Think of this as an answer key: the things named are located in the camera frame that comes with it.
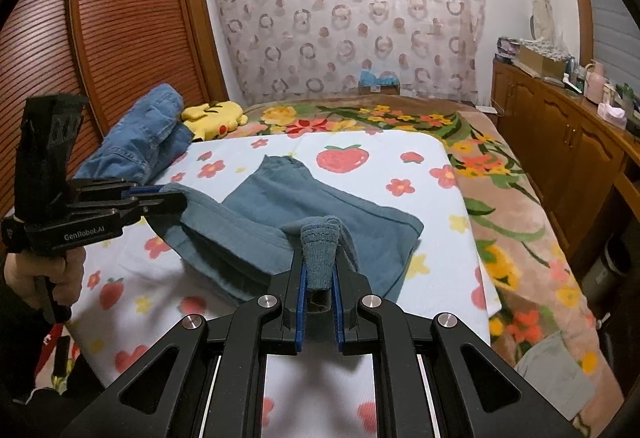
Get person's left forearm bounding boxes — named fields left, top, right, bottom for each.
left=0, top=280, right=101, bottom=438

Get small cardboard box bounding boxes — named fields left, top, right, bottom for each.
left=357, top=83, right=401, bottom=97

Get blue denim jeans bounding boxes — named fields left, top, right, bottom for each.
left=75, top=84, right=194, bottom=187

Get grey trash bin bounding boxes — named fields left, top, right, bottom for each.
left=582, top=238, right=631, bottom=305

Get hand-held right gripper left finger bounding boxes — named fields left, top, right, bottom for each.
left=60, top=263, right=308, bottom=438

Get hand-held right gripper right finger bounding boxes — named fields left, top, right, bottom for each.
left=333, top=265, right=587, bottom=438

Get pink tissue box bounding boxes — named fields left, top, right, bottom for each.
left=598, top=102, right=629, bottom=129

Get open cardboard box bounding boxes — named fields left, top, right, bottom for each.
left=517, top=38, right=572, bottom=77

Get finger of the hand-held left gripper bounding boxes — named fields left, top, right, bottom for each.
left=70, top=193, right=190, bottom=220
left=67, top=178, right=167, bottom=202

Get teal pants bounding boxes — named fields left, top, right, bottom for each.
left=150, top=155, right=425, bottom=305

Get pink kettle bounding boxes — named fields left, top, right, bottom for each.
left=585, top=60, right=609, bottom=102

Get grey-green folded cloth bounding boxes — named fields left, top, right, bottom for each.
left=515, top=333, right=592, bottom=415

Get grey window blind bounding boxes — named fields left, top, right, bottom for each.
left=582, top=0, right=640, bottom=119

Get person's left hand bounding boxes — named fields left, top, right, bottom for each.
left=4, top=247, right=87, bottom=311

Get yellow plush toy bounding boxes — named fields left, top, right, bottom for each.
left=180, top=100, right=250, bottom=143

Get wooden sideboard cabinet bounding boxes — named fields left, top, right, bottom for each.
left=490, top=58, right=640, bottom=299

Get wooden louvred wardrobe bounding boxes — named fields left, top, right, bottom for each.
left=0, top=0, right=229, bottom=219

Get brown floral blanket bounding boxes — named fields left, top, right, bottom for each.
left=245, top=100, right=627, bottom=438

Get white floral bed sheet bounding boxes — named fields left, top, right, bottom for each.
left=65, top=133, right=504, bottom=438

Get sheer circle-patterned curtain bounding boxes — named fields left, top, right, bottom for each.
left=202, top=0, right=489, bottom=107

